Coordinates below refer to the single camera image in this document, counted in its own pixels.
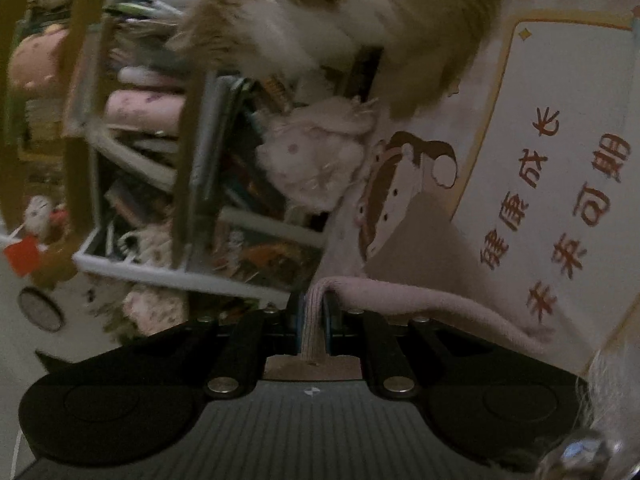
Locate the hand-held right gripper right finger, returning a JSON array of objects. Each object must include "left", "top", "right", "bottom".
[{"left": 322, "top": 293, "right": 452, "bottom": 402}]

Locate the cartoon printed desk mat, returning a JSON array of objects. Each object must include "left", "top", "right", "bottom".
[{"left": 315, "top": 0, "right": 640, "bottom": 376}]

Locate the beige garment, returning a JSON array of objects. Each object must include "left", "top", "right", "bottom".
[{"left": 263, "top": 192, "right": 482, "bottom": 382}]

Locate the row of colourful books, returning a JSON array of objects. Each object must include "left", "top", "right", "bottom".
[{"left": 197, "top": 72, "right": 351, "bottom": 241}]

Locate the white plush bunny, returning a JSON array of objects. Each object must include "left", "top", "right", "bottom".
[{"left": 255, "top": 96, "right": 382, "bottom": 213}]

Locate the pink patterned cushion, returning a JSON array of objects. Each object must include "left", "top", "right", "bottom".
[{"left": 104, "top": 89, "right": 187, "bottom": 137}]

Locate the red box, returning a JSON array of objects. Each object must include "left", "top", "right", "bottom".
[{"left": 2, "top": 236, "right": 42, "bottom": 278}]

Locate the grey knit garment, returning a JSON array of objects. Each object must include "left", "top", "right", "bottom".
[{"left": 299, "top": 276, "right": 557, "bottom": 362}]

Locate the white bookshelf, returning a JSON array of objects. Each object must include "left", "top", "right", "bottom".
[{"left": 62, "top": 0, "right": 386, "bottom": 303}]

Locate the fluffy orange cat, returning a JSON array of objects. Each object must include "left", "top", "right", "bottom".
[{"left": 167, "top": 0, "right": 513, "bottom": 121}]

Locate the dark illustrated book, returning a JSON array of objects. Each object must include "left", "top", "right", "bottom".
[{"left": 209, "top": 227, "right": 323, "bottom": 288}]

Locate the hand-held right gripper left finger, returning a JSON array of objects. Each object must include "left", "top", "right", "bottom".
[{"left": 189, "top": 293, "right": 307, "bottom": 402}]

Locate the pink round plush toy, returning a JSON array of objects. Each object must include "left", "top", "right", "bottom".
[{"left": 6, "top": 22, "right": 71, "bottom": 93}]

